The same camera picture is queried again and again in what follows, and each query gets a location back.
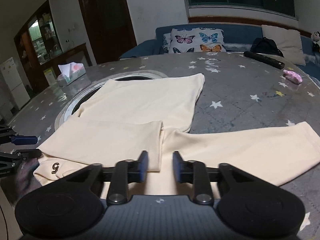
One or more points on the wooden side table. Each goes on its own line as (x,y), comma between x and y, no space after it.
(50,70)

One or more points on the dark wooden door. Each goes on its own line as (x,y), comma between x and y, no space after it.
(109,28)

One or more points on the panda plush toy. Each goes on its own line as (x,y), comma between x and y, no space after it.
(316,38)

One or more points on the white refrigerator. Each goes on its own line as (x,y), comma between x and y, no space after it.
(14,83)

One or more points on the black backpack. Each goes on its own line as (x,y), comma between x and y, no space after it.
(265,46)

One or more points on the cream garment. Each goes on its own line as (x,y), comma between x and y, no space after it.
(156,116)

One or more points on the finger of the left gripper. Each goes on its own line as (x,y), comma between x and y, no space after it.
(26,154)
(24,140)

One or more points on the black remote control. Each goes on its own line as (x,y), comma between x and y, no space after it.
(265,59)

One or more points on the butterfly print pillow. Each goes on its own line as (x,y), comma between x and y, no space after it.
(184,40)

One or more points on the beige cushion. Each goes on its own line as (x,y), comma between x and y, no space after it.
(288,42)

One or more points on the pink hair scrunchie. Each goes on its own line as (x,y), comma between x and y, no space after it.
(292,76)

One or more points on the tissue box with pink pack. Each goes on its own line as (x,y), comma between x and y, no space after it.
(70,72)

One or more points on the grey star tablecloth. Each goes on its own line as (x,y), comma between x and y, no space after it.
(238,93)

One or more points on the blue sofa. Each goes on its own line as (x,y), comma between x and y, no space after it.
(237,37)

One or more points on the wooden display cabinet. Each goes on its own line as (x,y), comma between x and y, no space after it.
(37,43)

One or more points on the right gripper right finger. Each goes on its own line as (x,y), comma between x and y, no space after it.
(183,170)

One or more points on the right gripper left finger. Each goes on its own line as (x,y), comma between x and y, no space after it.
(139,168)

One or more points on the round induction cooktop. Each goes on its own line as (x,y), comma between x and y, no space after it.
(101,87)

